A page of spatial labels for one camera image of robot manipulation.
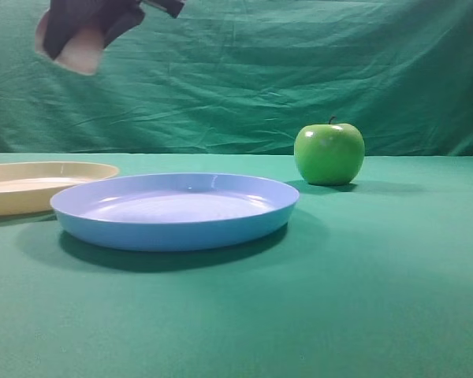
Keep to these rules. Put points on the green apple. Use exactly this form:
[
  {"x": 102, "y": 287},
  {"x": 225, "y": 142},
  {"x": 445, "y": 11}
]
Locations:
[{"x": 329, "y": 154}]

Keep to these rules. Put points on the green backdrop cloth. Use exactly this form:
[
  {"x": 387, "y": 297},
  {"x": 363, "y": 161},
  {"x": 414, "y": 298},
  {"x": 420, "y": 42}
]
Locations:
[{"x": 243, "y": 77}]

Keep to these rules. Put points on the yellow plastic plate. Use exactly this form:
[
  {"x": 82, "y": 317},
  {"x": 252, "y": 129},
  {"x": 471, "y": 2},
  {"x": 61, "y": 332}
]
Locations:
[{"x": 27, "y": 187}]

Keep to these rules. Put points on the green table cloth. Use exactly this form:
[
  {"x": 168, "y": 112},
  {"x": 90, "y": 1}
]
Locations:
[{"x": 370, "y": 280}]

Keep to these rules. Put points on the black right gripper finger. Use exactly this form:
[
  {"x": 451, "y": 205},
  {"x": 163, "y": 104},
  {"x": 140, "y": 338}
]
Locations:
[{"x": 117, "y": 20}]

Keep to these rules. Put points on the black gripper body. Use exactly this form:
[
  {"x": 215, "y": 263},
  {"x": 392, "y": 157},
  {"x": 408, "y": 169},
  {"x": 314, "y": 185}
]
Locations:
[{"x": 161, "y": 6}]

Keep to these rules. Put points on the blue plastic plate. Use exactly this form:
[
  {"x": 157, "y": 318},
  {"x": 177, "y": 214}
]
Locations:
[{"x": 174, "y": 212}]

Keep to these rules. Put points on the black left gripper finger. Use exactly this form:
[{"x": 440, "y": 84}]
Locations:
[{"x": 65, "y": 19}]

